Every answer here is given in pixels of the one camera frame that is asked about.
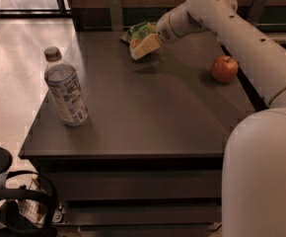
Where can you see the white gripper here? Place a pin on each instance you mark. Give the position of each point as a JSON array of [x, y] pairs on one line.
[[164, 29]]

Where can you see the green rice chip bag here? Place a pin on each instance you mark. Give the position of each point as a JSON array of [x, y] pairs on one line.
[[139, 31]]

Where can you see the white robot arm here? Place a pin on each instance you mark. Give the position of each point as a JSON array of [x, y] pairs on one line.
[[254, 167]]

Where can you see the clear plastic water bottle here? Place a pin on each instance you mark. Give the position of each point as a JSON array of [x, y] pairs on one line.
[[63, 83]]

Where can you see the red apple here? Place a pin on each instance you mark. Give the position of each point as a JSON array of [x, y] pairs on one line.
[[224, 68]]

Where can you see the dark grey drawer cabinet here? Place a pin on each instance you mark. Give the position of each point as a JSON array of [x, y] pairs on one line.
[[165, 113]]

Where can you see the top cabinet drawer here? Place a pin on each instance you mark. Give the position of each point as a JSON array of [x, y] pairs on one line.
[[137, 185]]

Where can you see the cabinet drawer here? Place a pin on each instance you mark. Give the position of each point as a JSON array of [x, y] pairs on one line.
[[137, 185], [144, 215]]

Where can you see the lower cabinet drawer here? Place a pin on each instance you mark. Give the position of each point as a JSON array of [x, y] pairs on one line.
[[144, 215]]

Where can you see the black office chair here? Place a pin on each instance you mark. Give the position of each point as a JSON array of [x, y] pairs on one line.
[[12, 223]]

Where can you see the left metal wall bracket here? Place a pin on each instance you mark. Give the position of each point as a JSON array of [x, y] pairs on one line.
[[116, 15]]

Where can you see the metal wall bracket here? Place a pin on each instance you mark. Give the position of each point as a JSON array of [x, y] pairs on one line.
[[116, 15], [255, 11]]

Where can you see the right metal wall bracket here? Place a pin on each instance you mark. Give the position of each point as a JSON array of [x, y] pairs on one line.
[[255, 11]]

